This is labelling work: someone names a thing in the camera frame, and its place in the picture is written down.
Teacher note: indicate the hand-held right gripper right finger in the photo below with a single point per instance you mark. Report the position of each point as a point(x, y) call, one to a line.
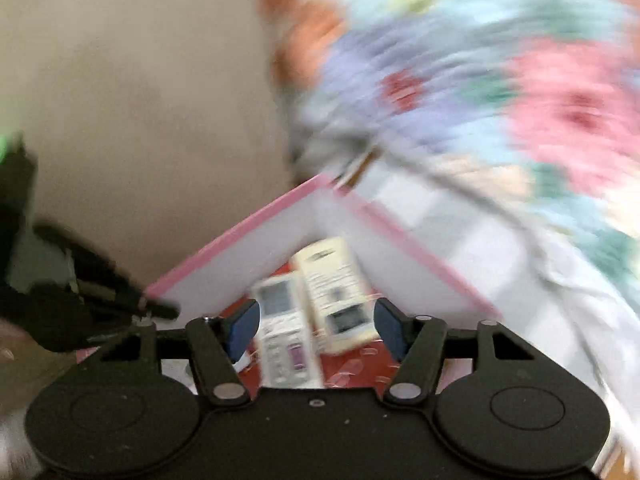
point(389, 327)

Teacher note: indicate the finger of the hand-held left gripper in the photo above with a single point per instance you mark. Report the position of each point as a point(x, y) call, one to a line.
point(115, 280)

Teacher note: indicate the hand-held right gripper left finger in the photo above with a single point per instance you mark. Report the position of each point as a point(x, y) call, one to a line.
point(243, 329)

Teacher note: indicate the white remote with grey screen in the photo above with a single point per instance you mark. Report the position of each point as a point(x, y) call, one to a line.
point(285, 330)

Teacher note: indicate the cream remote control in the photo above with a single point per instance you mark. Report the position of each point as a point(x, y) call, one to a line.
point(332, 290)

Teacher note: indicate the pink cardboard box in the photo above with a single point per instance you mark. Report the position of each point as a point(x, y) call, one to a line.
point(280, 240)

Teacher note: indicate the red printed cloth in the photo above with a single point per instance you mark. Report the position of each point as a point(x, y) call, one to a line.
point(352, 370)

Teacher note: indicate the grey striped floor rug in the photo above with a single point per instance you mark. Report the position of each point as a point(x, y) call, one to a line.
point(475, 265)

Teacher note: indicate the brown cardboard panel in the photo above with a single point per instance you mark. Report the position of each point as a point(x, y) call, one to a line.
point(125, 110)

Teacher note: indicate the floral quilted bedspread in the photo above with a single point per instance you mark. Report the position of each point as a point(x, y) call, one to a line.
point(475, 60)

